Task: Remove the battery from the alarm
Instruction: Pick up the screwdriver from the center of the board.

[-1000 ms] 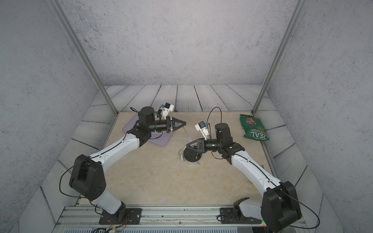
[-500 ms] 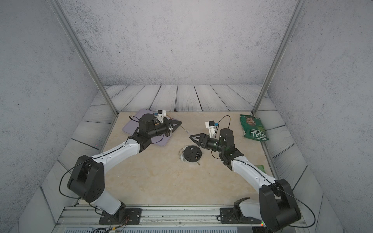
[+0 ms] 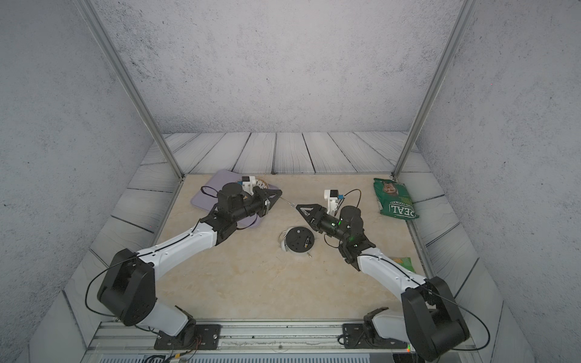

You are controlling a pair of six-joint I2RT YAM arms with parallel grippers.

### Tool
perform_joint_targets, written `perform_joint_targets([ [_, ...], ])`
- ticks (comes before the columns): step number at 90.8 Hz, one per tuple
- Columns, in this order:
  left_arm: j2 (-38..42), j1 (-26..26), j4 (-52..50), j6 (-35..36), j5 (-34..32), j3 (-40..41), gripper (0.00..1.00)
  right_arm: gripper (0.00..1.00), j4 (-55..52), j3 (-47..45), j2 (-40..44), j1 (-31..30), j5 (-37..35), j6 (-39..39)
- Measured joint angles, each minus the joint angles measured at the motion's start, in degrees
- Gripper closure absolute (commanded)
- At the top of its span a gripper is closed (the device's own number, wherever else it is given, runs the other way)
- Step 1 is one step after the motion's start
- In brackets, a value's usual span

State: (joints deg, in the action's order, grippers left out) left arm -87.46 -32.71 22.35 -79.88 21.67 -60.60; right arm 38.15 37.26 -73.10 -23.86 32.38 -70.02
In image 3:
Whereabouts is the aluminium corner post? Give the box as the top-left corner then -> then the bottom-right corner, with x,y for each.
74,0 -> 185,182
392,0 -> 477,179

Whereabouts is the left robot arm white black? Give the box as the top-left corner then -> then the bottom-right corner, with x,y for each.
97,182 -> 282,337

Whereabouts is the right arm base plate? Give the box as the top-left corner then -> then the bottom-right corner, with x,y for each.
337,323 -> 409,350

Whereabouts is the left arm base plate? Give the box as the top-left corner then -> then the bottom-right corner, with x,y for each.
154,323 -> 222,351

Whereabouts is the green packet behind right arm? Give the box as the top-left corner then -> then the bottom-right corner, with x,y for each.
392,257 -> 415,273

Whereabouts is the green snack bag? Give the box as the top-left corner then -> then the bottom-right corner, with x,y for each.
373,178 -> 419,220

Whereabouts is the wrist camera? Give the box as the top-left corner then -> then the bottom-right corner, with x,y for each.
324,189 -> 343,216
240,175 -> 257,195

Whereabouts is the patterned bowl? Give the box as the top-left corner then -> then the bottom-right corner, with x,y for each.
256,178 -> 269,189

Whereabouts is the aluminium corner post left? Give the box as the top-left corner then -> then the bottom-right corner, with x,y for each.
74,0 -> 185,182

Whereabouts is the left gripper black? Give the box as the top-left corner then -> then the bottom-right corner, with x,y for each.
229,186 -> 282,225

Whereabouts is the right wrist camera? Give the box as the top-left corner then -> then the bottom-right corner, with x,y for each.
324,189 -> 343,216

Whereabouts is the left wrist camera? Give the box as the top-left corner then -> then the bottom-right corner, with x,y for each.
240,175 -> 257,195

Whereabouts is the black round alarm clock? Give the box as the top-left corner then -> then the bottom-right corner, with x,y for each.
278,226 -> 315,254

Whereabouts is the purple mat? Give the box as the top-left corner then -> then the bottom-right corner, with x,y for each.
191,169 -> 279,228

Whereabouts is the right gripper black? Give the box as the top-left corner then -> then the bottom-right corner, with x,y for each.
298,204 -> 351,246

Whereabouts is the aluminium corner post right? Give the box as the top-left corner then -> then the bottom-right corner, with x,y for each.
392,0 -> 477,179

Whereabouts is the small screwdriver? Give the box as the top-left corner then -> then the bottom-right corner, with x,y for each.
279,197 -> 297,208

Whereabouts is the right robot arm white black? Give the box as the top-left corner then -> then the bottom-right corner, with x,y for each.
296,204 -> 471,361

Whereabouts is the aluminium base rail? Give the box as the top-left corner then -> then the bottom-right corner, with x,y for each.
82,320 -> 422,362

